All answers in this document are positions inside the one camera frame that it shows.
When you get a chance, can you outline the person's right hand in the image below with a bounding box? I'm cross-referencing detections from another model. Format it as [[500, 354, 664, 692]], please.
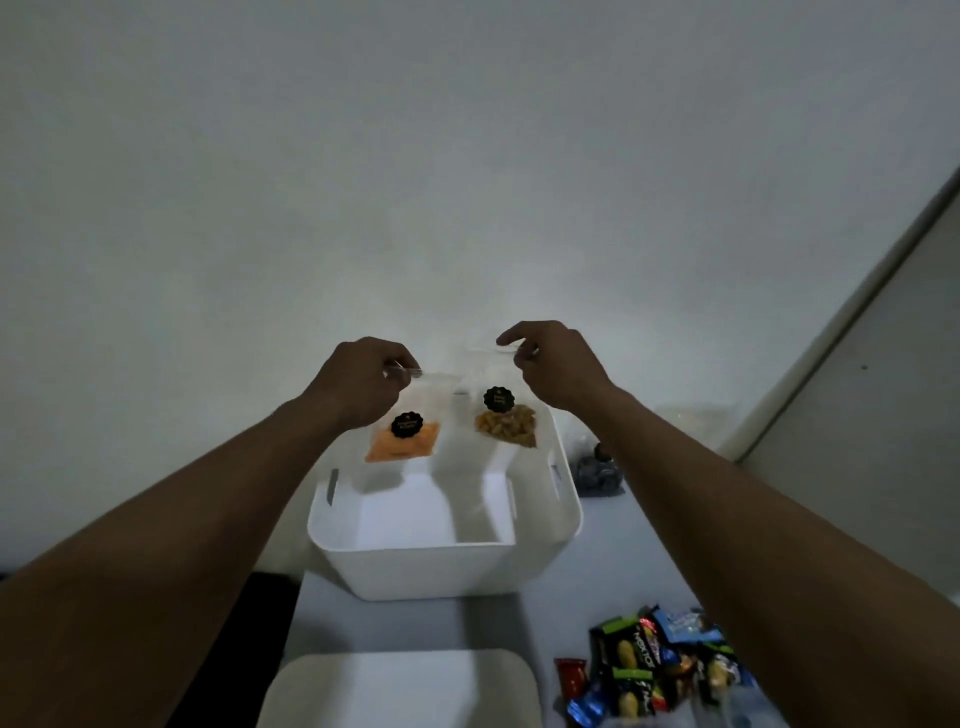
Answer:
[[496, 320, 618, 415]]

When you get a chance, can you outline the person's left hand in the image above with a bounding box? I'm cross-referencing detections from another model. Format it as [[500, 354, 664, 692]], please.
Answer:
[[299, 337, 421, 434]]

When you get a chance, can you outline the clear bag of orange sticks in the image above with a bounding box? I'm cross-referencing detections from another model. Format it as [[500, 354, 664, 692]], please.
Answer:
[[365, 363, 445, 465]]

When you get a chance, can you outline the clear bag of beige curls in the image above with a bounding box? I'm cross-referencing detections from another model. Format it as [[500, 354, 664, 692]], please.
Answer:
[[463, 344, 541, 450]]

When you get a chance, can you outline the clear bag of black snacks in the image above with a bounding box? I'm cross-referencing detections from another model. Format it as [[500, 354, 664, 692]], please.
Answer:
[[569, 442, 626, 499]]

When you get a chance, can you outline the clear bag of yellow sticks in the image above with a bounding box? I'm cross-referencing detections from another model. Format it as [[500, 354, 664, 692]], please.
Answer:
[[656, 403, 736, 451]]

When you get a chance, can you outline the white plastic storage bin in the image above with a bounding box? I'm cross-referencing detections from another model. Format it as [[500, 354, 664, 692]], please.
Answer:
[[307, 404, 585, 603]]

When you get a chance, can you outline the white bin lid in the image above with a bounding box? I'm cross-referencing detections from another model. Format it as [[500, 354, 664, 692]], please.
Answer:
[[256, 648, 545, 728]]

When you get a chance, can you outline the pile of small snack bars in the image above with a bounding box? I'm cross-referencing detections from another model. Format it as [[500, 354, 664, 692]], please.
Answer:
[[553, 603, 760, 728]]

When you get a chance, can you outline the person's right forearm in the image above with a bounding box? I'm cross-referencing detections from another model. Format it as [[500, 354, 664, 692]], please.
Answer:
[[569, 386, 960, 728]]

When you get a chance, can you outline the person's left forearm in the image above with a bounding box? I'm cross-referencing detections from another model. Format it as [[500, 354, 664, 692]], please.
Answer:
[[0, 397, 354, 728]]

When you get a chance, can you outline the white wooden shelf unit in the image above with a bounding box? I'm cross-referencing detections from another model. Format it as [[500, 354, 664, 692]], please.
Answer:
[[718, 168, 960, 605]]

